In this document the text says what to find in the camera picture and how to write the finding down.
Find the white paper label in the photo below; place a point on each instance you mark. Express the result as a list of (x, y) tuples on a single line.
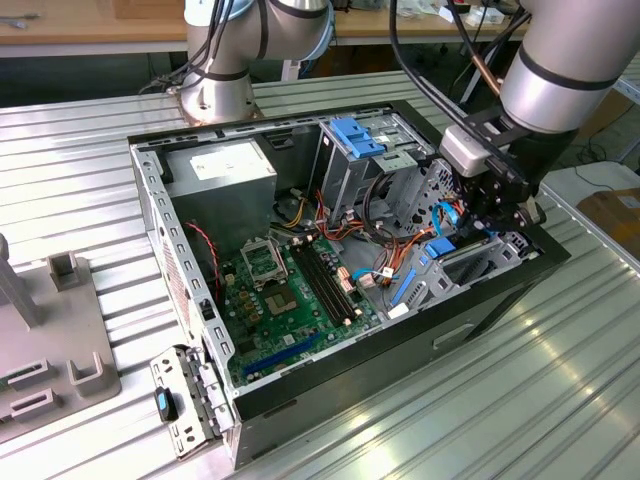
[(398, 312)]

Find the white box black lid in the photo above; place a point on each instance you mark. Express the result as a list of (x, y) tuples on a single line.
[(443, 15)]

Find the grey power supply unit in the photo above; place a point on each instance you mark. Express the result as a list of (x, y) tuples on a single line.
[(225, 210)]

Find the grey parts rack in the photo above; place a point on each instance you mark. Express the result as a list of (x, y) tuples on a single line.
[(60, 320)]

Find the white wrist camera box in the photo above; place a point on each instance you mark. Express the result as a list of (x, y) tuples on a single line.
[(465, 152)]

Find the black open PC case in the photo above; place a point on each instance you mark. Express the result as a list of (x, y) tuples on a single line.
[(350, 390)]

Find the blue expansion slot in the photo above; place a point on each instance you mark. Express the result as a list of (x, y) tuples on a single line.
[(282, 355)]

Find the black RAM slot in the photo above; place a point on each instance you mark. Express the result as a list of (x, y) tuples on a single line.
[(317, 285), (330, 280)]

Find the grey metal drive cage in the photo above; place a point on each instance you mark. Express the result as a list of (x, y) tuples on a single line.
[(345, 175)]

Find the hard disk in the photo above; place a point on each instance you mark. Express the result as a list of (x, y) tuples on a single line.
[(440, 248)]

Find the green motherboard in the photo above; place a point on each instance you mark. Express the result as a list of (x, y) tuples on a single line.
[(280, 335)]

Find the large brown cardboard box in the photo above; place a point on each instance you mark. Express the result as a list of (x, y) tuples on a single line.
[(607, 115)]

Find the black and blue latch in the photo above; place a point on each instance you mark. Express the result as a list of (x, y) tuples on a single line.
[(162, 402)]

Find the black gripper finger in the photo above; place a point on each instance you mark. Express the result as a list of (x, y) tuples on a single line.
[(517, 215), (472, 215)]

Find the wooden desk white frame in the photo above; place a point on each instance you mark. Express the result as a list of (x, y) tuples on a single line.
[(75, 30)]

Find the small white box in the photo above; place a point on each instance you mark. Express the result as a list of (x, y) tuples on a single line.
[(482, 17)]

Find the grey metal disk bay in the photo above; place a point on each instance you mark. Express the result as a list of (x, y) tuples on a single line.
[(432, 290)]

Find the white side table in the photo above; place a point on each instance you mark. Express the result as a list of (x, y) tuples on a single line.
[(620, 175)]

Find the grey metal frame rack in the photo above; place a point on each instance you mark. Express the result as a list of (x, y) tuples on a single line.
[(631, 92)]

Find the silver hinged slot bracket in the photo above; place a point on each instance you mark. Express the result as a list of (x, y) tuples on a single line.
[(172, 362)]

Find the brown labelled cardboard box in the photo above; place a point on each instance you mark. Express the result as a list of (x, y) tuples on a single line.
[(610, 220)]

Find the blue plastic drive latch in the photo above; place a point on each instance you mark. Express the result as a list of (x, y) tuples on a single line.
[(357, 137)]

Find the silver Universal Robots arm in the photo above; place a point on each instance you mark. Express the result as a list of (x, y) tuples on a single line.
[(560, 85)]

